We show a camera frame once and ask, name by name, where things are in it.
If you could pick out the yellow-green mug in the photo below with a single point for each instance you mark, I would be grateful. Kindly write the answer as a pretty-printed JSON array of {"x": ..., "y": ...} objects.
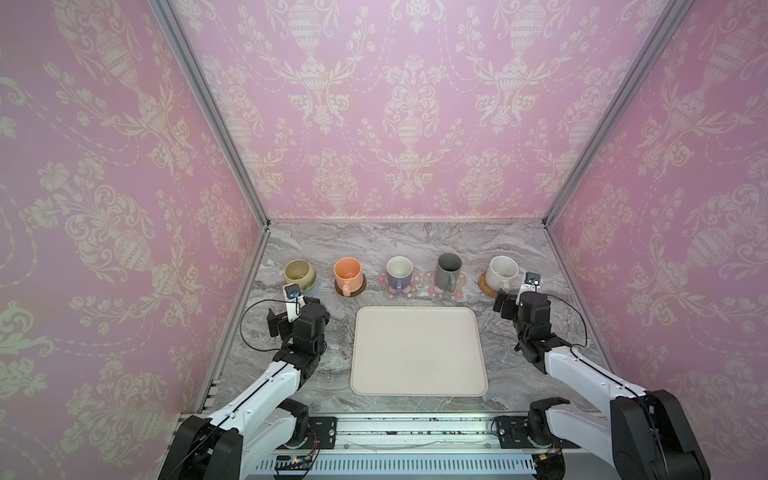
[{"x": 301, "y": 272}]

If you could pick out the rattan woven round coaster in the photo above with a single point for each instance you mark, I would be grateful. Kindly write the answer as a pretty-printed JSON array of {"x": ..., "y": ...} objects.
[{"x": 485, "y": 288}]

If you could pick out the pink flower coaster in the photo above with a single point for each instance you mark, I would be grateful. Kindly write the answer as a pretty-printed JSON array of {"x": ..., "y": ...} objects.
[
  {"x": 408, "y": 288},
  {"x": 436, "y": 293}
]

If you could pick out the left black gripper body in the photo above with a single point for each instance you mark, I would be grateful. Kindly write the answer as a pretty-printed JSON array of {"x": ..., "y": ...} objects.
[{"x": 280, "y": 325}]

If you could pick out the aluminium corner post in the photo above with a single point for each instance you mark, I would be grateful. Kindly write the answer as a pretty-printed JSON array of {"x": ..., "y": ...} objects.
[
  {"x": 661, "y": 33},
  {"x": 192, "y": 69}
]

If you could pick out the left aluminium corner post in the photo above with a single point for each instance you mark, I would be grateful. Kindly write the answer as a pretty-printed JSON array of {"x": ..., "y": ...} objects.
[{"x": 192, "y": 69}]

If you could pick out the right aluminium corner post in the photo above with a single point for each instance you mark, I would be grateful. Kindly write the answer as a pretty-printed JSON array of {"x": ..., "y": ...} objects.
[{"x": 661, "y": 33}]

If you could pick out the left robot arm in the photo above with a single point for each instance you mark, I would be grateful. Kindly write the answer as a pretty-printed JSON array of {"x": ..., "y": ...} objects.
[{"x": 231, "y": 441}]

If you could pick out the orange pink mug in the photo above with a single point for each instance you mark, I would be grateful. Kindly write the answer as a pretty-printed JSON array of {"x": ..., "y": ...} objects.
[{"x": 348, "y": 273}]

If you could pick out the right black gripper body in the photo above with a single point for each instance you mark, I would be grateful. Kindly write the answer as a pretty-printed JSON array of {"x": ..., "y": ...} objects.
[{"x": 507, "y": 305}]

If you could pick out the lavender white mug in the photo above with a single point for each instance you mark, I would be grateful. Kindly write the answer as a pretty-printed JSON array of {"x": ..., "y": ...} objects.
[{"x": 399, "y": 272}]

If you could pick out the grey mug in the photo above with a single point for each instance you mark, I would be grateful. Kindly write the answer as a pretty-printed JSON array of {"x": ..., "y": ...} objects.
[{"x": 447, "y": 272}]

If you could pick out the blue woven round coaster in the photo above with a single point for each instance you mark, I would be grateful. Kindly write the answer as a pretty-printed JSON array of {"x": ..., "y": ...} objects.
[{"x": 312, "y": 290}]

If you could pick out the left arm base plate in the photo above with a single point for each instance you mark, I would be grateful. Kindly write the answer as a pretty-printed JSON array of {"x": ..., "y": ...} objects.
[{"x": 313, "y": 432}]

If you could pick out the brown wooden round coaster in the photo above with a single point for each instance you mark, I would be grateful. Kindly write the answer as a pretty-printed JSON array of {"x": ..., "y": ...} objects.
[{"x": 352, "y": 294}]

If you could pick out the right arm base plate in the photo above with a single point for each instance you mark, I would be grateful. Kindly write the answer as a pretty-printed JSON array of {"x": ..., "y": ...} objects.
[{"x": 512, "y": 433}]

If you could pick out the beige serving tray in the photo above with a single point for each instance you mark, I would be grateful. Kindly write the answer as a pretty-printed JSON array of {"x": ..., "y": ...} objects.
[{"x": 417, "y": 351}]

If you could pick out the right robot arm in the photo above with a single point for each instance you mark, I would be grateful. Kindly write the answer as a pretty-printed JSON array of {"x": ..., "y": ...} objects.
[{"x": 642, "y": 434}]

